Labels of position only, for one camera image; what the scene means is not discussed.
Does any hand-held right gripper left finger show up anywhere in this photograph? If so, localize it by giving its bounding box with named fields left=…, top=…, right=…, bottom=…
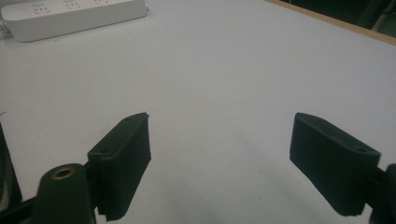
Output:
left=87, top=112, right=152, bottom=222

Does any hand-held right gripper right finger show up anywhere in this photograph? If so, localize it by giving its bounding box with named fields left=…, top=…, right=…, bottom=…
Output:
left=289, top=112, right=382, bottom=217

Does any white power strip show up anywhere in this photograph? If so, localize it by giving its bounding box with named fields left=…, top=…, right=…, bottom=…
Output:
left=0, top=0, right=149, bottom=44

